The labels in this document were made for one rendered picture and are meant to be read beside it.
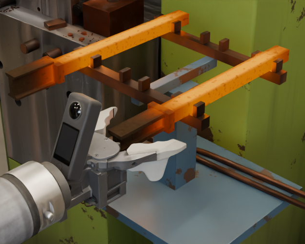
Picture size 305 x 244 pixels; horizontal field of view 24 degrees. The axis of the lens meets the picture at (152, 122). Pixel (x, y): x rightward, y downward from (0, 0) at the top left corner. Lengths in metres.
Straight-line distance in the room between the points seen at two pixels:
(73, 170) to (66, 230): 1.02
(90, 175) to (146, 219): 0.32
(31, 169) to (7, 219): 0.08
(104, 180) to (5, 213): 0.17
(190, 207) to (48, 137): 0.61
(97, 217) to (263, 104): 0.52
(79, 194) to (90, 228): 0.89
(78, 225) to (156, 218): 0.65
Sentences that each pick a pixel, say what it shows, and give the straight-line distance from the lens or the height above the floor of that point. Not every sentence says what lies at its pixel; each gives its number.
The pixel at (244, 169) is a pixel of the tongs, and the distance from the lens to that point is 1.41.
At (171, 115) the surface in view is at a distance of 1.06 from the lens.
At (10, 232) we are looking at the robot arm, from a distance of 0.90.
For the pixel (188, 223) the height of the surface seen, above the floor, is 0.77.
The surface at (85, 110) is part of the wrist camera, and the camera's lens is 0.94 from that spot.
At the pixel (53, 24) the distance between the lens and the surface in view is 1.66.
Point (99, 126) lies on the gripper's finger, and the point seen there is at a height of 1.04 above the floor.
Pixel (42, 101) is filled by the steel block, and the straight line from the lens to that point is 1.78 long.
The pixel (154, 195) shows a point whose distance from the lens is 1.35.
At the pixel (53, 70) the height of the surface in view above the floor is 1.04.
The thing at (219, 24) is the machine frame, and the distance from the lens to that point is 1.57.
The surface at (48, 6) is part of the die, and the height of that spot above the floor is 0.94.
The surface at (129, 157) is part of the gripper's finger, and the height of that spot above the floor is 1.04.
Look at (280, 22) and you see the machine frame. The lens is 1.62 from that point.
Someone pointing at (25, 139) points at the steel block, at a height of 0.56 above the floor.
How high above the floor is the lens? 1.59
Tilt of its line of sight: 32 degrees down
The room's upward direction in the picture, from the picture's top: straight up
